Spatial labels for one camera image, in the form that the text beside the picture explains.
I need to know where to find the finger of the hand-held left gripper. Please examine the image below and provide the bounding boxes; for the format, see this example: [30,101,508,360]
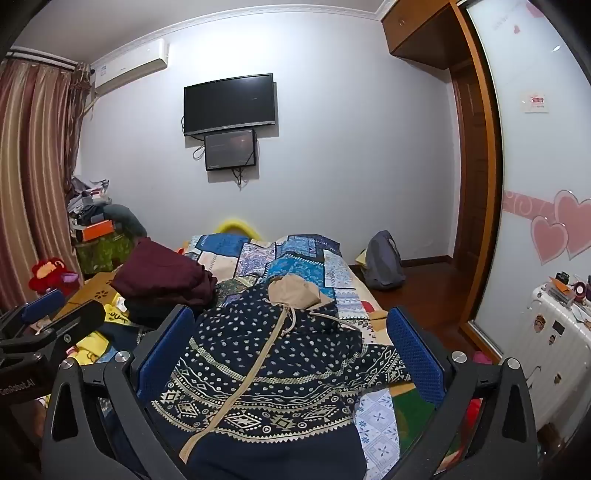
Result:
[28,302,107,365]
[0,289,65,340]

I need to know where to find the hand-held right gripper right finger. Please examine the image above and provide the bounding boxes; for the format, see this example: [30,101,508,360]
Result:
[383,305,539,480]

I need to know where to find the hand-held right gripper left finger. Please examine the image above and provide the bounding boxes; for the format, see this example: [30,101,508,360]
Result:
[41,305,204,480]

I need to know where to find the navy patterned hoodie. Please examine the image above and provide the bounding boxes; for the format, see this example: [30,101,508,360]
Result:
[106,273,414,480]

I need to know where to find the cardboard box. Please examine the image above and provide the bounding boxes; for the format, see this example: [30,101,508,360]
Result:
[53,271,125,324]

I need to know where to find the red plush toy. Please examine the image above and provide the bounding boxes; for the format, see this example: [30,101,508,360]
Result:
[28,257,79,294]

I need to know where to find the yellow garment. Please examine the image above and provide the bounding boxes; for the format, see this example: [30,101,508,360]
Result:
[69,305,144,365]

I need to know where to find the beige printed blanket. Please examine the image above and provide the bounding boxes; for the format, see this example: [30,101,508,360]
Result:
[342,265,462,462]

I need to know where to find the maroon folded garment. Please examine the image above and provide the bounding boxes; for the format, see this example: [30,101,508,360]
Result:
[111,237,218,310]

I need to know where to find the orange box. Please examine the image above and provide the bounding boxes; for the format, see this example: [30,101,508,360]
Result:
[81,220,115,241]

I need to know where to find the grey backpack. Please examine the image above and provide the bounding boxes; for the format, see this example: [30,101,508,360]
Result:
[362,230,407,291]

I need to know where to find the white suitcase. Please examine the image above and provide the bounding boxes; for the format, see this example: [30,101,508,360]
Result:
[501,284,591,425]

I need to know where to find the yellow plastic hoop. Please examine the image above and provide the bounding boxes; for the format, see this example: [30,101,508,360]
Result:
[213,220,259,241]

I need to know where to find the striped brown curtain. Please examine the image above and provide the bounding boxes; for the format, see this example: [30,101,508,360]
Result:
[0,46,95,315]

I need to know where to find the blue patchwork quilt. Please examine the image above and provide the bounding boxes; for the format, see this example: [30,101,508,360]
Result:
[178,233,462,480]

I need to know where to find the pile of small clutter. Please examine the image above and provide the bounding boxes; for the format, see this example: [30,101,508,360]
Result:
[549,271,591,320]

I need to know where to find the brown wooden door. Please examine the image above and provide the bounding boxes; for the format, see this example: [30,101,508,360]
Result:
[450,65,490,278]

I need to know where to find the wardrobe sliding door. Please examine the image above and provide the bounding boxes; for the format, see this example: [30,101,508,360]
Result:
[455,0,591,365]

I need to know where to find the white air conditioner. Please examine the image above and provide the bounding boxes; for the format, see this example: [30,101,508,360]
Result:
[90,38,169,97]

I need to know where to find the wooden overhead cabinet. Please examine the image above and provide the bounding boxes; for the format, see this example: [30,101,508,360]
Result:
[381,0,467,70]

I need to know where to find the small black wall monitor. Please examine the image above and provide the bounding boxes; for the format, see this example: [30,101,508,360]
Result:
[204,129,257,172]

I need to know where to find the black wall television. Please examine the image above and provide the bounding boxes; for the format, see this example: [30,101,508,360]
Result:
[183,73,279,137]

